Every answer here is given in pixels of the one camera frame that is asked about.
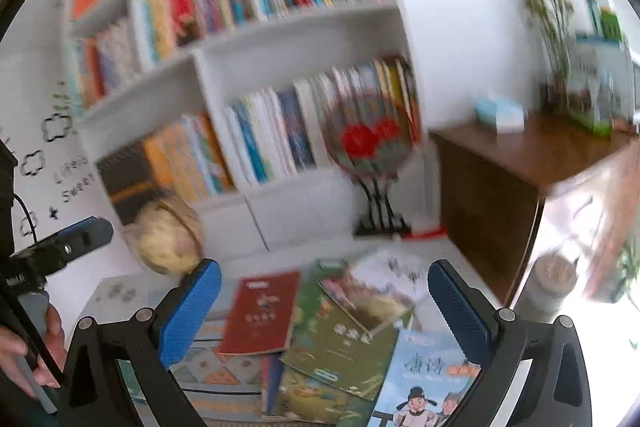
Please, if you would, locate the small green box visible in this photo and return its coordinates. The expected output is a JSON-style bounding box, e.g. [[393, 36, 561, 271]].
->
[[597, 7, 623, 42]]

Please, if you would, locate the row of dark grey books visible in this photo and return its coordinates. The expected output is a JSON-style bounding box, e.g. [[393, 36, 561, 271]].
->
[[97, 142, 166, 225]]

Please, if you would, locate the person's left hand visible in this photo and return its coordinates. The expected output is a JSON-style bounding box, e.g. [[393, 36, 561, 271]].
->
[[0, 304, 66, 390]]

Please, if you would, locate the green floor plant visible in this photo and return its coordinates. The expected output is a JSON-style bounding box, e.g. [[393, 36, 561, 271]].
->
[[592, 237, 640, 303]]

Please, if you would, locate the row of pale patterned books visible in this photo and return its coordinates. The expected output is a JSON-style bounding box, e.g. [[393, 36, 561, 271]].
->
[[65, 19, 146, 108]]

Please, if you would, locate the row of white blue books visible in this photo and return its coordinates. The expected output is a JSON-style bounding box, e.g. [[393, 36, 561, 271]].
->
[[222, 57, 421, 185]]

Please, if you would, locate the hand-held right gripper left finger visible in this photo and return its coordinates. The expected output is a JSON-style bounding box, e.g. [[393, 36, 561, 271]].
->
[[59, 258, 223, 427]]

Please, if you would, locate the dark green labelled book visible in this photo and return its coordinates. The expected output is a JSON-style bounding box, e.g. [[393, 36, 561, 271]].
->
[[295, 259, 351, 343]]

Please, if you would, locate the leafy plant in vase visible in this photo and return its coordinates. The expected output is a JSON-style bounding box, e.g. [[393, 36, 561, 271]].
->
[[512, 0, 576, 108]]

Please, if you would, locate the beige globe on wooden base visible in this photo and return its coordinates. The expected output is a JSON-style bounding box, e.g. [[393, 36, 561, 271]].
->
[[131, 197, 206, 277]]

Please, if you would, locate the black cable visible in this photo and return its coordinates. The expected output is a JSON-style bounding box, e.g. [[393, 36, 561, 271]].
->
[[0, 194, 66, 385]]

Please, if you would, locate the grey cylindrical bin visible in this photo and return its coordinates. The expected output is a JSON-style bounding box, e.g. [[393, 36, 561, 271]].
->
[[520, 252, 581, 323]]

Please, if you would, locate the light blue tissue box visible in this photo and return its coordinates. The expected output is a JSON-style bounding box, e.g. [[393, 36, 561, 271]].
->
[[475, 97, 526, 130]]

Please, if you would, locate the olive green insect book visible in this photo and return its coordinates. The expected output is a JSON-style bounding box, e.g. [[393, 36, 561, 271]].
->
[[280, 294, 401, 403]]

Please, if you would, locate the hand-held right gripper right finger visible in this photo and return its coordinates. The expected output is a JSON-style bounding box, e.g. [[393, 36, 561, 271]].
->
[[427, 258, 593, 427]]

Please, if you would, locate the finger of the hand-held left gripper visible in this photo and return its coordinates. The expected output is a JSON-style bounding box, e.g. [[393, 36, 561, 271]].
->
[[15, 216, 115, 276]]

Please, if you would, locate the row of red pink books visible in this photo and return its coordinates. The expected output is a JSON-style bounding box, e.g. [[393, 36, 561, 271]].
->
[[132, 0, 251, 58]]

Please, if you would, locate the round red flower fan ornament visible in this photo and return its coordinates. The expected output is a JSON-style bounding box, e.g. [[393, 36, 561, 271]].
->
[[319, 91, 448, 242]]

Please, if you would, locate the light blue cartoon book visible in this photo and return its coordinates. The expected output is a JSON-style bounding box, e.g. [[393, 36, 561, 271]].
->
[[367, 329, 483, 427]]

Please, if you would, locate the brown wooden cabinet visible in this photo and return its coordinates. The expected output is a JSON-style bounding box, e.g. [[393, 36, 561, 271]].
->
[[430, 112, 640, 308]]

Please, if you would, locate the row of orange yellow books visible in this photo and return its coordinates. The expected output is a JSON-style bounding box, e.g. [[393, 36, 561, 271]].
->
[[142, 112, 236, 202]]

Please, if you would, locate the yellow green illustrated book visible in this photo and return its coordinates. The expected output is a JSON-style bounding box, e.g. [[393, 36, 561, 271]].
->
[[262, 357, 381, 425]]

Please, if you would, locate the white green picture carton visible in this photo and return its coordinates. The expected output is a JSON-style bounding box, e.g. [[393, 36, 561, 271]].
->
[[567, 34, 638, 135]]

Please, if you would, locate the red cover book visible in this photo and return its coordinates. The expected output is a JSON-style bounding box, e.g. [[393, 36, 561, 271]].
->
[[217, 271, 302, 356], [260, 354, 273, 415]]

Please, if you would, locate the dark blue cover book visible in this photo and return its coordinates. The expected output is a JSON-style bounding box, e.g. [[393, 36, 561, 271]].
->
[[267, 354, 287, 415]]

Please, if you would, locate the blue patterned mat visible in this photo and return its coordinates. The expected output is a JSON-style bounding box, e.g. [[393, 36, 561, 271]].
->
[[115, 279, 451, 427]]

